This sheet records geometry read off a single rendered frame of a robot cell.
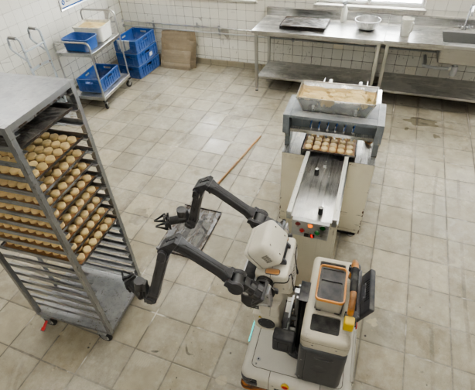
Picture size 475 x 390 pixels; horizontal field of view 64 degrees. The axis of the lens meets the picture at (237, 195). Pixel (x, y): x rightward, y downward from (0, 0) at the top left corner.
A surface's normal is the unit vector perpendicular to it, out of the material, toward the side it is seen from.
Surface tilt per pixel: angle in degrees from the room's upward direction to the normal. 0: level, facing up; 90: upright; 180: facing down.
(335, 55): 90
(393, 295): 0
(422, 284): 0
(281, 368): 0
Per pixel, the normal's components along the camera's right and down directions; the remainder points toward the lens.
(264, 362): -0.04, -0.75
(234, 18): -0.36, 0.63
